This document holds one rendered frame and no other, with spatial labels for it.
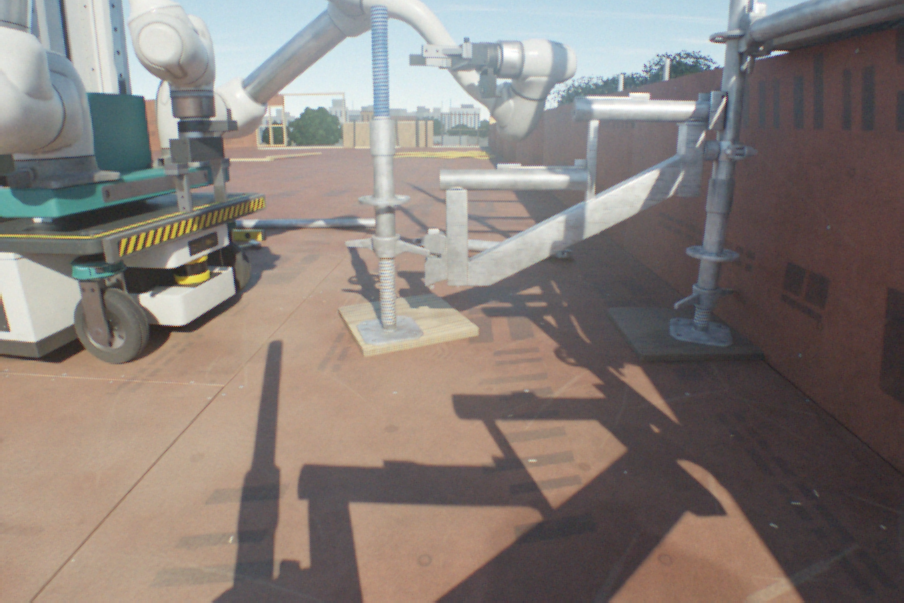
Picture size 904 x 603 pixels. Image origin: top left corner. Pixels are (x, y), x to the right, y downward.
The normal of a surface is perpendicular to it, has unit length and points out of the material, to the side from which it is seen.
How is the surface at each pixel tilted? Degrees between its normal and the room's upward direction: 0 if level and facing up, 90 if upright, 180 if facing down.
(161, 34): 99
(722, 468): 0
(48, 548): 0
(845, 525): 0
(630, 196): 90
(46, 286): 90
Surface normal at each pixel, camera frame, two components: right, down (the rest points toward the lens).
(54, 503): 0.00, -0.96
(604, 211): -0.03, 0.27
